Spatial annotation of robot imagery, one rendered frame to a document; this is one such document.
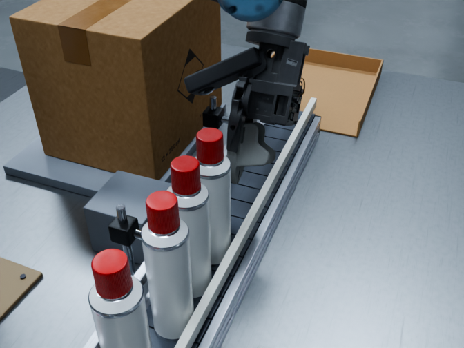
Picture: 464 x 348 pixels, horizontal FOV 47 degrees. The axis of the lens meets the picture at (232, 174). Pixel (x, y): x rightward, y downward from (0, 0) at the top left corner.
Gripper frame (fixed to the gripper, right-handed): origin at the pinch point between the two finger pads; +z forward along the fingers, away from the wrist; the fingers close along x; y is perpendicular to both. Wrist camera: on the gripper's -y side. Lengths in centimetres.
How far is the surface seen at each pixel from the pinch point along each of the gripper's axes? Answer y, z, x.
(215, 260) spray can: 1.6, 11.4, -5.3
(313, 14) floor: -59, -73, 320
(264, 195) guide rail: 4.1, 2.9, 5.2
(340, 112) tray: 7.8, -11.1, 45.7
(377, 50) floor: -6, -50, 281
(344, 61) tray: 4, -23, 63
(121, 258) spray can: 0.9, 4.5, -31.6
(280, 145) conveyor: 1.2, -3.4, 23.1
